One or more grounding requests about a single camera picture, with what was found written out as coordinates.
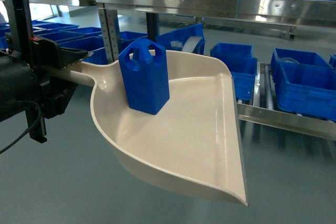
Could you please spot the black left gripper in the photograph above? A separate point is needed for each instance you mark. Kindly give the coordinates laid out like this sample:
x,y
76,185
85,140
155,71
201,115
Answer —
x,y
25,86

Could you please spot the blue plastic part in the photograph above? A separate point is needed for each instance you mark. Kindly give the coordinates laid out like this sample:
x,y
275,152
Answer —
x,y
143,65

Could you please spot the beige plastic dustpan tray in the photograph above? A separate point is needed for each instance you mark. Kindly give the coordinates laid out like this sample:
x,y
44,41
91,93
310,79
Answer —
x,y
192,146

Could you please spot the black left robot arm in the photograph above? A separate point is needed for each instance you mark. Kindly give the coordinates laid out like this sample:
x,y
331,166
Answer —
x,y
26,86

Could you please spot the steel roller shelf rack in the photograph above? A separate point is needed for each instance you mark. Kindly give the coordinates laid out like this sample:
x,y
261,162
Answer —
x,y
260,15

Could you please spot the blue crate far left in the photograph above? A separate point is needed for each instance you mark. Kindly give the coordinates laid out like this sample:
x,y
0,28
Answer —
x,y
93,44

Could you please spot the blue crate far right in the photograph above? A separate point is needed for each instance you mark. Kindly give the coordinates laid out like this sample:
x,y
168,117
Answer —
x,y
127,37

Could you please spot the blue crate with paper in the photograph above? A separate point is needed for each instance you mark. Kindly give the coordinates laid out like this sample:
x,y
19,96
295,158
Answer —
x,y
176,39

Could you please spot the blue crate far middle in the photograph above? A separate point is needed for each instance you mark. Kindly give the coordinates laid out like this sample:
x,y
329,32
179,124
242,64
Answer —
x,y
228,49

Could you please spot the blue crate front right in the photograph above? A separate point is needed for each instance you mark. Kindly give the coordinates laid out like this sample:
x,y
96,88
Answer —
x,y
243,70

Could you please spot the blue crate behind right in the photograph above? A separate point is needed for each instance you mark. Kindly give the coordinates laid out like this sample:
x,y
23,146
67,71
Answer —
x,y
280,55

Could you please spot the blue crate front left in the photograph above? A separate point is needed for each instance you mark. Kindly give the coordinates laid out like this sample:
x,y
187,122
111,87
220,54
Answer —
x,y
305,89

